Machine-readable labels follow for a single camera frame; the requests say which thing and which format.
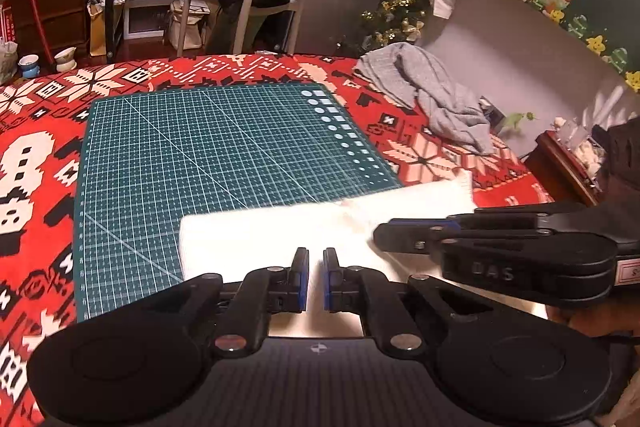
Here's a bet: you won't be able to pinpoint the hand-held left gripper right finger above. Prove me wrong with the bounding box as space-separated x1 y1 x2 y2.
322 248 496 354

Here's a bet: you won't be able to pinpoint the person's right hand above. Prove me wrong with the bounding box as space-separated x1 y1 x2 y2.
550 292 640 340

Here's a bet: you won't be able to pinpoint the green cutting mat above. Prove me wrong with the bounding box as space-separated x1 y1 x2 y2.
73 82 404 324

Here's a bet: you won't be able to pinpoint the small tinsel tree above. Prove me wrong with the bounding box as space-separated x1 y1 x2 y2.
344 0 432 58

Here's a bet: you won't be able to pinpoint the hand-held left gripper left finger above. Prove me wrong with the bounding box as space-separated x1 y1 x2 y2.
145 248 310 355

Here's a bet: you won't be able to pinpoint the white knit sweater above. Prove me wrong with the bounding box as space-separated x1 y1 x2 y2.
177 169 551 339

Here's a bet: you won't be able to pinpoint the wooden nightstand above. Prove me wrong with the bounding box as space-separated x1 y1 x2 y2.
521 128 609 208

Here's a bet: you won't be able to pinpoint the white bowl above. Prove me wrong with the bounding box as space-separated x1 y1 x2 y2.
53 47 79 71

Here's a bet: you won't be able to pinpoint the red broom handle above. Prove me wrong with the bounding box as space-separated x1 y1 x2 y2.
21 0 54 61

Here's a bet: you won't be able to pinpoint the grey garment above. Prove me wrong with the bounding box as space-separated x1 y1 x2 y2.
351 41 497 156

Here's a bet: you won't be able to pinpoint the white tote bag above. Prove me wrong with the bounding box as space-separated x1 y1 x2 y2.
164 0 212 54

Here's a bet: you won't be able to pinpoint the blue bowl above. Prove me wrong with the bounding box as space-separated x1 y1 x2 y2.
18 53 43 78

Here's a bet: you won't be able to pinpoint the red patterned blanket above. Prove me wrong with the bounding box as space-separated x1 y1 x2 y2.
0 52 557 427

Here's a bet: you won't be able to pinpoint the brown wooden drawer cabinet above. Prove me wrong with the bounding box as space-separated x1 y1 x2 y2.
0 0 92 58

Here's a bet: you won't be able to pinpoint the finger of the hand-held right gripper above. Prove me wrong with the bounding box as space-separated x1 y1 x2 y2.
372 201 601 254

